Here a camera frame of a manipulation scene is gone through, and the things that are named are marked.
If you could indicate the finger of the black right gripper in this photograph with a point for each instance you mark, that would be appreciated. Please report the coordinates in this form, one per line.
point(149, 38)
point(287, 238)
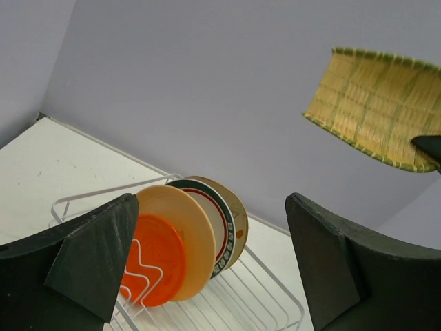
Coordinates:
point(429, 145)

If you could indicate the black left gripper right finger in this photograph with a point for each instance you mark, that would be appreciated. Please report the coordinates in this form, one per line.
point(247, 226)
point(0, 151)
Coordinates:
point(357, 279)

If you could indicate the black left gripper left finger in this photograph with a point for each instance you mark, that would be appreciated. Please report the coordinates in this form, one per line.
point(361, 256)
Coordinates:
point(68, 277)

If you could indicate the woven bamboo tray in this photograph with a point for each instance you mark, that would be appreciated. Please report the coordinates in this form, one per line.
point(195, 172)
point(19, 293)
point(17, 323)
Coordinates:
point(377, 102)

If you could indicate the orange plate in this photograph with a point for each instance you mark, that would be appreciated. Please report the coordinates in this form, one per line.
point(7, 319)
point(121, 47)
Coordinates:
point(156, 265)

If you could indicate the white wire dish rack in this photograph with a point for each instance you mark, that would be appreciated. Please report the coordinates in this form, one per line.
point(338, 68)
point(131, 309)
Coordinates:
point(247, 296)

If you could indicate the large cream bird plate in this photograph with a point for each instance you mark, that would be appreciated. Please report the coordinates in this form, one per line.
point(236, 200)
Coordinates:
point(239, 214)

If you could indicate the plain beige plate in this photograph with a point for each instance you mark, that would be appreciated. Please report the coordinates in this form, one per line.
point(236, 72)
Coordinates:
point(192, 224)

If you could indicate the white plate green red rim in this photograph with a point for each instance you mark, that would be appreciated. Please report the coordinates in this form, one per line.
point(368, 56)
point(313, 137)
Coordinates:
point(219, 215)

